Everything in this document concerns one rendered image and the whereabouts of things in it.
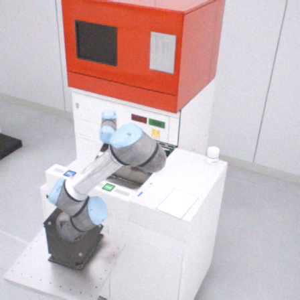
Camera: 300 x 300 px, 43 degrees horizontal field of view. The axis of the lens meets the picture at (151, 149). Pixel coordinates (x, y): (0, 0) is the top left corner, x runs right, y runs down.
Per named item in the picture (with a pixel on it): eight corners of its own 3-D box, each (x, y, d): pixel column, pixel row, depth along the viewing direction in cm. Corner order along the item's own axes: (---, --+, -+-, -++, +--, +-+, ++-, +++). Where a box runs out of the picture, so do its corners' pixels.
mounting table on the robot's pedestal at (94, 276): (92, 326, 169) (90, 307, 162) (5, 296, 180) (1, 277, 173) (129, 254, 206) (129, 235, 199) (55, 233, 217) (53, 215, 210)
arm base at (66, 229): (74, 249, 176) (88, 241, 170) (50, 228, 172) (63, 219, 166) (88, 226, 188) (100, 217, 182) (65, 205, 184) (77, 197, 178)
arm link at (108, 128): (124, 141, 178) (124, 130, 188) (106, 126, 174) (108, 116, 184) (112, 152, 181) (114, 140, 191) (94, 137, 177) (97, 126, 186)
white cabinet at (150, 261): (100, 227, 321) (97, 142, 279) (210, 271, 286) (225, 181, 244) (50, 282, 272) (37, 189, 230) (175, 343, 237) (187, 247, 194)
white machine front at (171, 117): (77, 134, 288) (73, 84, 267) (176, 164, 258) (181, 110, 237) (74, 136, 286) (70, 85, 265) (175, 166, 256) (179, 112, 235)
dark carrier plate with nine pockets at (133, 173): (121, 144, 263) (121, 143, 263) (167, 158, 251) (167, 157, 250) (93, 169, 237) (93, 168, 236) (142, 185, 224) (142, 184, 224)
